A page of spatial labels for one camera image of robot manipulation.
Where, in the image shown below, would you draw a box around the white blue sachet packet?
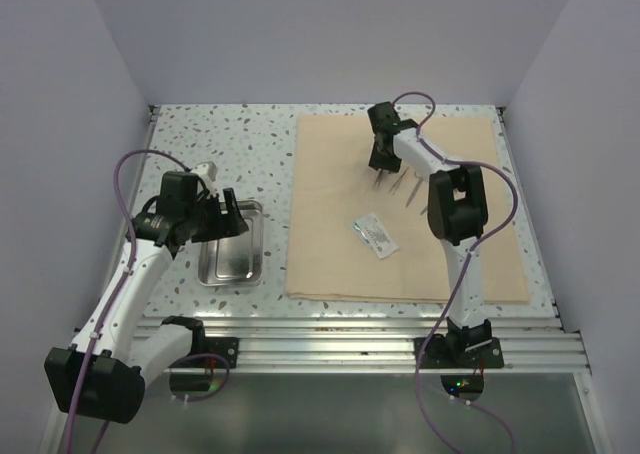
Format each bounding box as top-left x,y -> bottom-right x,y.
351,212 -> 399,260

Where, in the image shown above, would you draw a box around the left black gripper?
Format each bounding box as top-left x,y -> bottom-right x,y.
184,187 -> 248,243

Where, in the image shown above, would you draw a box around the steel tweezers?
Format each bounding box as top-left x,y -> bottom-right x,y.
373,169 -> 387,189
389,172 -> 406,194

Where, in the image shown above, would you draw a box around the stainless steel tray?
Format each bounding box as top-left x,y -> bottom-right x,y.
198,200 -> 264,287

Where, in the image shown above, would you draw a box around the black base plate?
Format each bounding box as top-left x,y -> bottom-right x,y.
172,337 -> 240,370
420,334 -> 505,370

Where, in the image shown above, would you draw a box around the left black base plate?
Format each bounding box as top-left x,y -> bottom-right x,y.
172,337 -> 240,370

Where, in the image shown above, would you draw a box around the small steel scissors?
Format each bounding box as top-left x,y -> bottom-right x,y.
405,171 -> 424,208

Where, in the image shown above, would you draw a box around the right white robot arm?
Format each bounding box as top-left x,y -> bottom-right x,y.
369,113 -> 493,367

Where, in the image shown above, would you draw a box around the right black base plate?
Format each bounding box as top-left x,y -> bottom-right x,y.
420,334 -> 505,370

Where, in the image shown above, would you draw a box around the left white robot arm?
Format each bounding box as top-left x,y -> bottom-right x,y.
44,188 -> 248,424

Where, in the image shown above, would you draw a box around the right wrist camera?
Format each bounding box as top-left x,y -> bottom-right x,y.
367,102 -> 400,132

